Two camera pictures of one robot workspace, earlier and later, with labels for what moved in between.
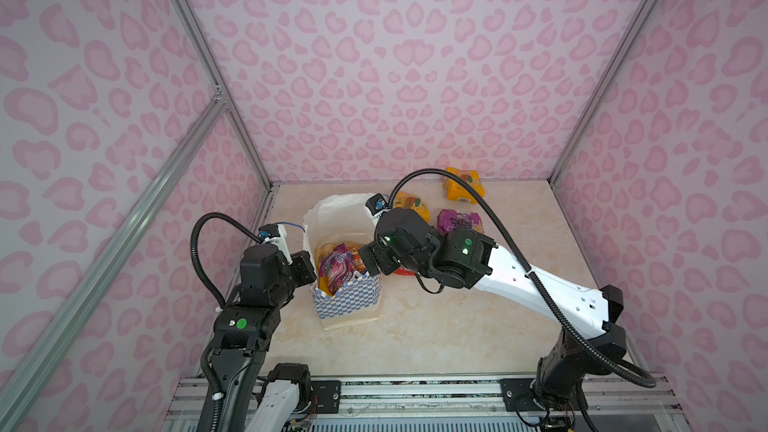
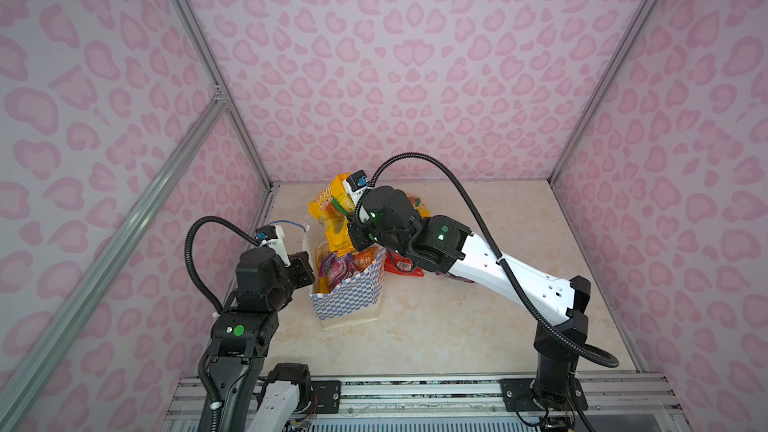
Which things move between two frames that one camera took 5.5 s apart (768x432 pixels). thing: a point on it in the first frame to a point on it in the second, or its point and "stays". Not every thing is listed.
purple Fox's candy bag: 336,268 stays
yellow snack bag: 457,190 to 333,208
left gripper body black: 296,274 stays
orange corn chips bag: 358,260 stays
